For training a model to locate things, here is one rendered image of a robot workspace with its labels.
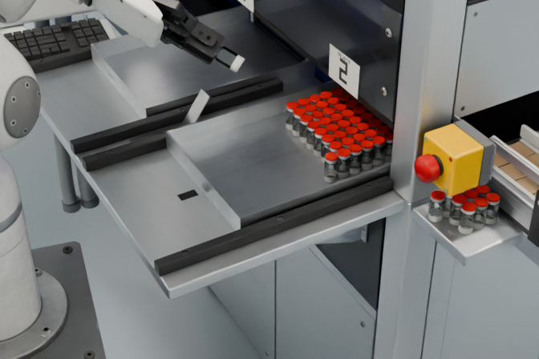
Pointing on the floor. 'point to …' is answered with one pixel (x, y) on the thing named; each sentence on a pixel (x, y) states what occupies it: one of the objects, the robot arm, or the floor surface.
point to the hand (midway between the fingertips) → (204, 43)
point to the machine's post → (451, 23)
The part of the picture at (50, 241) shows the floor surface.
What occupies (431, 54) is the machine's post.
